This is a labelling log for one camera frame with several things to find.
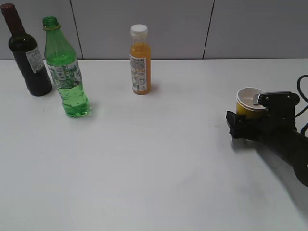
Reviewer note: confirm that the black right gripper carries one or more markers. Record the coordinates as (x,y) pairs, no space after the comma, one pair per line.
(279,135)

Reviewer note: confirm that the yellow paper cup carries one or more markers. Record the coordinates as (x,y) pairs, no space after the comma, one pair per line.
(245,106)

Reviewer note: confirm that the green sprite bottle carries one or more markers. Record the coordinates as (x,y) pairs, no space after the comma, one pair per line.
(63,66)

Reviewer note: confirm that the orange juice bottle white cap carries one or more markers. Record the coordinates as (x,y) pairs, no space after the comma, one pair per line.
(140,60)

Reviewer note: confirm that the dark red wine bottle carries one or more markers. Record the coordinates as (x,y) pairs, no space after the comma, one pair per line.
(26,53)

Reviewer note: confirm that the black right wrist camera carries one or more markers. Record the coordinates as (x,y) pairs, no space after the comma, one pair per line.
(280,105)

